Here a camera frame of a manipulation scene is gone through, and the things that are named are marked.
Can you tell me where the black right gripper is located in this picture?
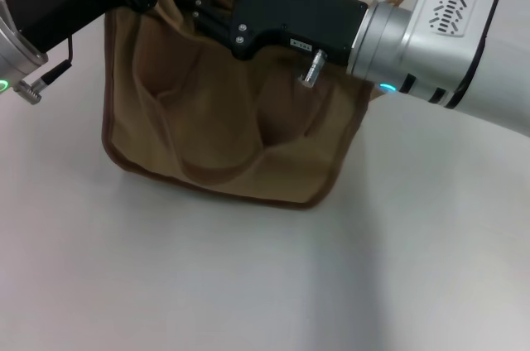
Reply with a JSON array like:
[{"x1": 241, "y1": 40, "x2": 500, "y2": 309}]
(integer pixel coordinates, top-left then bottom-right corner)
[{"x1": 190, "y1": 0, "x2": 370, "y2": 67}]

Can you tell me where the khaki fabric food bag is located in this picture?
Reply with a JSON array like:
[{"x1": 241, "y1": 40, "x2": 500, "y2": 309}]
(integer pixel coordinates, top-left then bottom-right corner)
[{"x1": 101, "y1": 0, "x2": 410, "y2": 210}]

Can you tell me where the left gripper cable with plugs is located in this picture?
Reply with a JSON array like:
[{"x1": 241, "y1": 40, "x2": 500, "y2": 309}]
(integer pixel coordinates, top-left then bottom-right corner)
[{"x1": 12, "y1": 0, "x2": 75, "y2": 107}]

